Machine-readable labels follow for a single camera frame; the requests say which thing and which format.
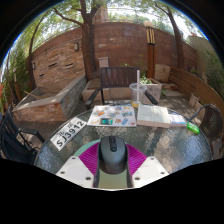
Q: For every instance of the grey computer mouse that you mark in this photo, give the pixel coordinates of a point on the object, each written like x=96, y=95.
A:
x=113, y=155

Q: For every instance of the curved wooden bench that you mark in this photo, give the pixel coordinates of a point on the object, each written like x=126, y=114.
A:
x=193, y=85

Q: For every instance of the dark wicker chair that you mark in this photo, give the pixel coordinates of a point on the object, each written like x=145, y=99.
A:
x=211, y=123

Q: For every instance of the slender leaning tree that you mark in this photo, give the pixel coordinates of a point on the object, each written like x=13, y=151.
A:
x=178, y=43

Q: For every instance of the dark wooden chair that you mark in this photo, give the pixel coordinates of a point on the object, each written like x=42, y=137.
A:
x=116, y=77

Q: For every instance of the clear plastic cup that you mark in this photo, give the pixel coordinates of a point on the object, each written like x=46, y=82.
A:
x=133, y=95

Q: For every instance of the white planter with plant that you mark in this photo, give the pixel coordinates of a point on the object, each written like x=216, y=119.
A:
x=154, y=88

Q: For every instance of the wooden lamp post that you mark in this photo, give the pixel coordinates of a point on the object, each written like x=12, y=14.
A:
x=150, y=53

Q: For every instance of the white license plate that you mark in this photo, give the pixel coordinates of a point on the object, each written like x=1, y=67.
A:
x=68, y=133

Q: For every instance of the colourful picture sheet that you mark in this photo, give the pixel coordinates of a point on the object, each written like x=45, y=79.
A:
x=111, y=116

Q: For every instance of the black wall lamp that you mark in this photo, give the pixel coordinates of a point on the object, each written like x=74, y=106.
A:
x=33, y=65
x=76, y=46

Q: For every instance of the small white planter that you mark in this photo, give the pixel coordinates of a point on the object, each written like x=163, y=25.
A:
x=194, y=100

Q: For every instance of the black metal chair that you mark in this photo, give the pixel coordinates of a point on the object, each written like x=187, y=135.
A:
x=13, y=140

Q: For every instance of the stone fire pit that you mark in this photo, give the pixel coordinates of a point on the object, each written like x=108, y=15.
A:
x=46, y=106

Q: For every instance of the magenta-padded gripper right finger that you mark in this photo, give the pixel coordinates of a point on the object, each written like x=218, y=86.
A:
x=150, y=170

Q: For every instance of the white drinking straw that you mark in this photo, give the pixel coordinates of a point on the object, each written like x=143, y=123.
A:
x=137, y=86

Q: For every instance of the open white book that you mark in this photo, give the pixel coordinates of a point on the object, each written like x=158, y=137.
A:
x=153, y=116

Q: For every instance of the large tree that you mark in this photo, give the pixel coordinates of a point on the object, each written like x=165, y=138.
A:
x=88, y=50

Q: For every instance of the beige stone block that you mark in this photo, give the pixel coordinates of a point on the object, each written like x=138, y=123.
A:
x=162, y=72

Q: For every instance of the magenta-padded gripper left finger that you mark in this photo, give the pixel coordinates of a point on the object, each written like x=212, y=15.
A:
x=75, y=170

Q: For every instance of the green packet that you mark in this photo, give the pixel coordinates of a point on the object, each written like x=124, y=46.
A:
x=193, y=128

